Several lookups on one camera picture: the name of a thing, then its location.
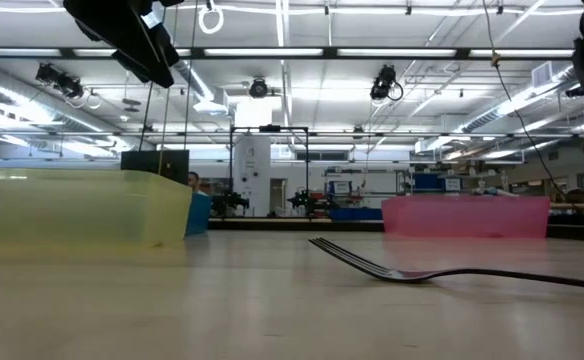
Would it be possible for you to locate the small blue-screen monitor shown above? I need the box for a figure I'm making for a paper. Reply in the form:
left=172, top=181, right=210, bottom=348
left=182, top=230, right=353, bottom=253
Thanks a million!
left=328, top=179, right=354, bottom=197

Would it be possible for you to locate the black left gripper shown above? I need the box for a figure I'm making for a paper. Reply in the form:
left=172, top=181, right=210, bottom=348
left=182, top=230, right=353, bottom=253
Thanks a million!
left=61, top=0, right=182, bottom=90

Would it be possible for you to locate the thin hanging cable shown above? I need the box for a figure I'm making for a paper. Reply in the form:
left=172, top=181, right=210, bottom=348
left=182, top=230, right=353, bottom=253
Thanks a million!
left=138, top=82, right=156, bottom=151
left=157, top=4, right=179, bottom=176
left=182, top=0, right=199, bottom=151

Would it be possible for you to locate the grey rolled bundle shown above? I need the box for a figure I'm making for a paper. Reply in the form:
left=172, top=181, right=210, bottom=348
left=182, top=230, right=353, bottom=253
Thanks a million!
left=471, top=184, right=513, bottom=198

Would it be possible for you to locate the distant long table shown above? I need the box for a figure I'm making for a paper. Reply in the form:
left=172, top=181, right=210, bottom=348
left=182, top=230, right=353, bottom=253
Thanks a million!
left=215, top=215, right=334, bottom=224

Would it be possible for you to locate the ceiling-mounted black camera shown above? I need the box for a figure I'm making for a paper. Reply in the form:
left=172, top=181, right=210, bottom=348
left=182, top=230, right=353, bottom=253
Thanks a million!
left=248, top=77, right=270, bottom=99
left=369, top=63, right=405, bottom=102
left=33, top=61, right=86, bottom=100

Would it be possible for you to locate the large silver ceiling duct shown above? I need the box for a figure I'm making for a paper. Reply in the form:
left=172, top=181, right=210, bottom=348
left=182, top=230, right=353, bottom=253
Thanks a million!
left=0, top=59, right=141, bottom=152

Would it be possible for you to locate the distant black gantry frame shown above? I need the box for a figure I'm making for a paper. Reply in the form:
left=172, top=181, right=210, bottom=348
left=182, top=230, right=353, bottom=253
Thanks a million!
left=228, top=123, right=312, bottom=221

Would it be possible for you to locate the hanging cable with yellow connector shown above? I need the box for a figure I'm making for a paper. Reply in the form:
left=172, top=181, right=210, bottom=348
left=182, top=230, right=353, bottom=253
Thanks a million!
left=480, top=0, right=573, bottom=201

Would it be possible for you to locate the white pillar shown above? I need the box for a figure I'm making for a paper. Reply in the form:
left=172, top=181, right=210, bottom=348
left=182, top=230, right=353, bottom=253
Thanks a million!
left=232, top=133, right=273, bottom=218

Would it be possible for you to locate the black fork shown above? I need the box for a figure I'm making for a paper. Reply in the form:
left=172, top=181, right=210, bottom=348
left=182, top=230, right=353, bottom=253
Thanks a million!
left=308, top=237, right=584, bottom=293

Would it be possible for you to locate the yellow translucent plastic bin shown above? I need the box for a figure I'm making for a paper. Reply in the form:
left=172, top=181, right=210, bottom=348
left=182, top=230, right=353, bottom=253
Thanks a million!
left=0, top=167, right=194, bottom=249

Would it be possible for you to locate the black rectangular panel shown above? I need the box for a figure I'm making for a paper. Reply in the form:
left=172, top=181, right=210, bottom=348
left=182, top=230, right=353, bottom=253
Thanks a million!
left=120, top=148, right=191, bottom=186

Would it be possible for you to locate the white cable ring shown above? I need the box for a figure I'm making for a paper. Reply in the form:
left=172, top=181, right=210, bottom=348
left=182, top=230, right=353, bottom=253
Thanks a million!
left=197, top=1, right=225, bottom=36

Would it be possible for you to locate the blue storage crate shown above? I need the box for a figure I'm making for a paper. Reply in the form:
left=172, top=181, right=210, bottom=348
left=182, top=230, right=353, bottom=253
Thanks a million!
left=327, top=206, right=385, bottom=222

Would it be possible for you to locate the white duct vent grille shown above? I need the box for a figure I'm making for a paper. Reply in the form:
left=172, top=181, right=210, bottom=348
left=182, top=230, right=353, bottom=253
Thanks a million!
left=530, top=60, right=570, bottom=91

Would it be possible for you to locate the blue storage box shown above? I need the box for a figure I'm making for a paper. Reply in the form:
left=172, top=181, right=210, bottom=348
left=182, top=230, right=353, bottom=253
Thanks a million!
left=411, top=171, right=447, bottom=192

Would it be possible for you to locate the red translucent plastic bin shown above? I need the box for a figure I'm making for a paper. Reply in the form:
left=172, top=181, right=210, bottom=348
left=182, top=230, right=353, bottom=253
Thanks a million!
left=380, top=194, right=552, bottom=240

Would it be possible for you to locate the blue plastic bin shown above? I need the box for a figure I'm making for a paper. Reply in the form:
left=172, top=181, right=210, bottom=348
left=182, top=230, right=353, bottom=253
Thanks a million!
left=185, top=192, right=213, bottom=237

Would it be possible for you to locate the metal-framed workbench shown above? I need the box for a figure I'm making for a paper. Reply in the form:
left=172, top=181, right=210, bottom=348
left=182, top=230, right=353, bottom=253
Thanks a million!
left=553, top=201, right=584, bottom=226

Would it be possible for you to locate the person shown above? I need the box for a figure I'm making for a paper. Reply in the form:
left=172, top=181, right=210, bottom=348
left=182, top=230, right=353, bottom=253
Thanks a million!
left=187, top=170, right=208, bottom=196

